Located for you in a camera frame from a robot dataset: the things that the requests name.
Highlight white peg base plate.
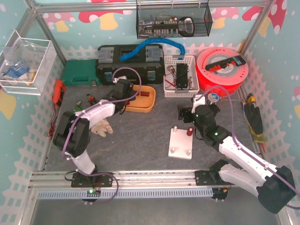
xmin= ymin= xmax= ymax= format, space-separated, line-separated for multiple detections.
xmin=168 ymin=126 xmax=193 ymax=160

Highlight white work glove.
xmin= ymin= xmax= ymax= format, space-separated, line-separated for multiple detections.
xmin=91 ymin=119 xmax=113 ymax=137

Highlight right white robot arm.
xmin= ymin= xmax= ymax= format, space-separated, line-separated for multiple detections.
xmin=178 ymin=94 xmax=300 ymax=214

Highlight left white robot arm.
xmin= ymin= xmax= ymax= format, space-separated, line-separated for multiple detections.
xmin=52 ymin=67 xmax=142 ymax=176

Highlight small red spring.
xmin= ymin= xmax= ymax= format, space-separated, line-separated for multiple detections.
xmin=140 ymin=91 xmax=150 ymax=97

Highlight orange plastic tray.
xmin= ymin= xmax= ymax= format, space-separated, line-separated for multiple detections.
xmin=125 ymin=85 xmax=156 ymax=113

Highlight black toolbox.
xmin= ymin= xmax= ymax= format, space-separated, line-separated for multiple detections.
xmin=95 ymin=44 xmax=165 ymax=85

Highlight white perforated basket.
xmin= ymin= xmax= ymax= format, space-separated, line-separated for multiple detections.
xmin=163 ymin=55 xmax=200 ymax=98

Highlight black module in basket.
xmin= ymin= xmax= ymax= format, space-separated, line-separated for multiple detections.
xmin=176 ymin=63 xmax=188 ymax=89

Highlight green small tool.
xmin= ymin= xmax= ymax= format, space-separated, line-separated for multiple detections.
xmin=73 ymin=101 xmax=83 ymax=112

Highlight green plastic case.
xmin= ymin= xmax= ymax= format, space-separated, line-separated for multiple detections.
xmin=61 ymin=59 xmax=101 ymax=86

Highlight red filament spool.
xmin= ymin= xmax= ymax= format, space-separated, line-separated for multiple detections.
xmin=195 ymin=47 xmax=249 ymax=97

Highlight orange multimeter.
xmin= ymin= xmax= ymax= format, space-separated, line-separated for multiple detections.
xmin=52 ymin=80 xmax=66 ymax=107

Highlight black yellow work glove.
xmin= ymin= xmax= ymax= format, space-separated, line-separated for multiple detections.
xmin=244 ymin=103 xmax=265 ymax=143

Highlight black terminal strip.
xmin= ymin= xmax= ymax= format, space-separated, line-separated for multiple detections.
xmin=205 ymin=55 xmax=246 ymax=72

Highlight blue white glove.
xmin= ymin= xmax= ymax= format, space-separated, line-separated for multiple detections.
xmin=4 ymin=61 xmax=30 ymax=81

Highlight solder wire spool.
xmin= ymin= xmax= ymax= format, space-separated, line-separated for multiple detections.
xmin=207 ymin=92 xmax=220 ymax=104

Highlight red handled pliers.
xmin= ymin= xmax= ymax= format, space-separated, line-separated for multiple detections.
xmin=87 ymin=94 xmax=98 ymax=106

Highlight blue corrugated hose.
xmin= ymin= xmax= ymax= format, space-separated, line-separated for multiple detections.
xmin=120 ymin=38 xmax=186 ymax=62

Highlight aluminium rail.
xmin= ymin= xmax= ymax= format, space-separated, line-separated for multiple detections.
xmin=30 ymin=167 xmax=279 ymax=189

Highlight yellow handled screwdriver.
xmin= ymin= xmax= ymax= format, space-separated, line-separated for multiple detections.
xmin=232 ymin=93 xmax=256 ymax=104

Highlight black wire mesh basket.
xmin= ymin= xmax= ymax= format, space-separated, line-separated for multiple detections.
xmin=136 ymin=0 xmax=213 ymax=39

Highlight grey slotted cable duct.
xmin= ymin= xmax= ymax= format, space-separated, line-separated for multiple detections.
xmin=37 ymin=187 xmax=213 ymax=200

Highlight clear acrylic wall box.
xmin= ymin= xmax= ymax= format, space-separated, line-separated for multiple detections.
xmin=0 ymin=30 xmax=57 ymax=96

